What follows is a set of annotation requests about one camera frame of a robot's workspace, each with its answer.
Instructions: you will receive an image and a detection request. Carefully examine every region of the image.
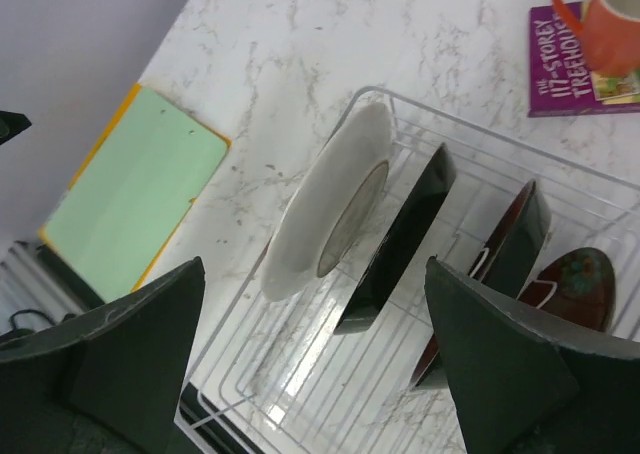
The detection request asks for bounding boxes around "red teal floral plate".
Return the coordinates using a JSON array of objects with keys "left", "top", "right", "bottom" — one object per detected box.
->
[{"left": 261, "top": 102, "right": 391, "bottom": 302}]

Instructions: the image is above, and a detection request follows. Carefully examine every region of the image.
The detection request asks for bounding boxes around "orange mug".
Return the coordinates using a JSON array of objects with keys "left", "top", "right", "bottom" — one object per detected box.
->
[{"left": 551, "top": 0, "right": 639, "bottom": 78}]

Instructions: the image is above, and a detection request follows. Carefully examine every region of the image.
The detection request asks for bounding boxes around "small red floral plate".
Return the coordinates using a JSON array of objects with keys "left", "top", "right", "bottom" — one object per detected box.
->
[{"left": 518, "top": 247, "right": 616, "bottom": 332}]

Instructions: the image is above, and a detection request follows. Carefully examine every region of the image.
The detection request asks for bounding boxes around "dark red rimmed plate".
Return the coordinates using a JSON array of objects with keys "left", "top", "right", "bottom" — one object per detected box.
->
[{"left": 333, "top": 144, "right": 457, "bottom": 335}]

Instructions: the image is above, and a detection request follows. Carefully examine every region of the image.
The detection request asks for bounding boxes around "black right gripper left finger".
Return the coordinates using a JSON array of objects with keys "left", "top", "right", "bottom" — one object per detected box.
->
[{"left": 1, "top": 257, "right": 205, "bottom": 453}]

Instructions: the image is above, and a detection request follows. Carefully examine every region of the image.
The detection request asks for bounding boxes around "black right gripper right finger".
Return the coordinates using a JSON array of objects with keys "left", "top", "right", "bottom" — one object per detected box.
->
[{"left": 425, "top": 258, "right": 639, "bottom": 453}]

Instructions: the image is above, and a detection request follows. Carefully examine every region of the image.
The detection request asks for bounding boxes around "white wire dish rack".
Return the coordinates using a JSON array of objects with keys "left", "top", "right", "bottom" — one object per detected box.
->
[{"left": 177, "top": 87, "right": 639, "bottom": 453}]

